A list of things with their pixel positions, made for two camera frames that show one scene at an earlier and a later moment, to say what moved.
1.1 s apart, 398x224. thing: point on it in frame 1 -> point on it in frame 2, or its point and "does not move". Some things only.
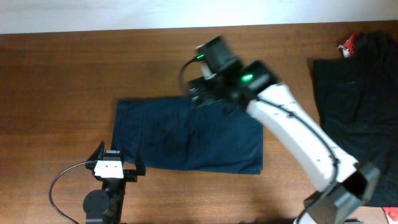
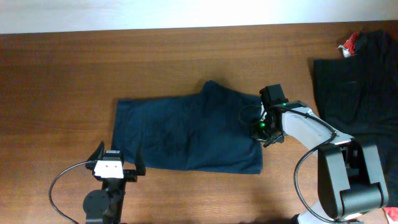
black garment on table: [357, 100] does not move
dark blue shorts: [174, 133] does not move
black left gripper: [131, 173] does not move
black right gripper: [198, 97] -> [256, 134]
